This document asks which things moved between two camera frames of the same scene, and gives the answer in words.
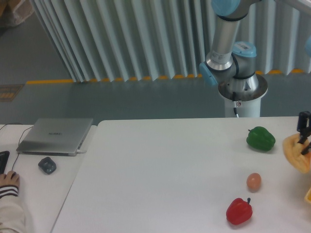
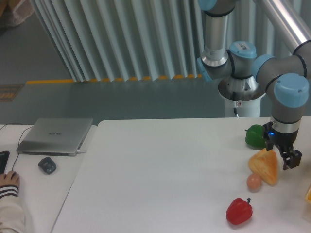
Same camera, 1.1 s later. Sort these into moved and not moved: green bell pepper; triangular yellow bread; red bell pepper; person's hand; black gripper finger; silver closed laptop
Moved: triangular yellow bread; black gripper finger
Not moved: person's hand; silver closed laptop; green bell pepper; red bell pepper
